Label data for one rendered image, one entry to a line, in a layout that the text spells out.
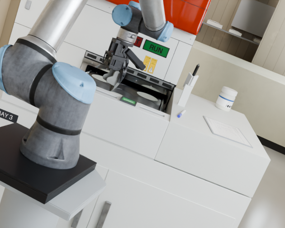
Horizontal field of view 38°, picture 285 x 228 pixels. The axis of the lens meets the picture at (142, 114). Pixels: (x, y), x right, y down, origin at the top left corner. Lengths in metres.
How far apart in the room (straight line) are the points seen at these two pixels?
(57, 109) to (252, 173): 0.71
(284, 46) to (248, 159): 7.01
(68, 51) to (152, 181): 0.85
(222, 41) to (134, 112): 8.44
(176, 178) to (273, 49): 7.06
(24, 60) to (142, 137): 0.50
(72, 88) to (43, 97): 0.08
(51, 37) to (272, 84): 5.06
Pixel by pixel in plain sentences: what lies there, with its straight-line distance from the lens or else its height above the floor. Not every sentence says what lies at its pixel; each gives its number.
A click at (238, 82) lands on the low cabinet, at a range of 6.00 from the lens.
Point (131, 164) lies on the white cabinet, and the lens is 1.42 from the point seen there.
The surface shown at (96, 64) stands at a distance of 1.99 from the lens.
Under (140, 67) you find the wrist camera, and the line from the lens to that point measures 1.71.
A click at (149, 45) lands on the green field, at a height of 1.10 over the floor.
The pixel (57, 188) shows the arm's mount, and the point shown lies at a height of 0.84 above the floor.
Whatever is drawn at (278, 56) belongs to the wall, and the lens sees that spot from 8.37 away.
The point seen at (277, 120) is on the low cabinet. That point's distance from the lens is 6.05.
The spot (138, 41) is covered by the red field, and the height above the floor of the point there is 1.10.
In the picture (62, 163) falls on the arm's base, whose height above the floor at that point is 0.86.
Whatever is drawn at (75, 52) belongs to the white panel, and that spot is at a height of 0.95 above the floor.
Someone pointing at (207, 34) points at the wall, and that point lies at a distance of 9.79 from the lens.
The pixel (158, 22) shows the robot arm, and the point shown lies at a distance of 1.43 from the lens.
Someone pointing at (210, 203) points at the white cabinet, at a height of 0.75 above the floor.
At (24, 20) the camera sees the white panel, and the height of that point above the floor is 1.00.
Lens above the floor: 1.30
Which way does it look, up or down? 15 degrees down
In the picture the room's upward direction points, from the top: 21 degrees clockwise
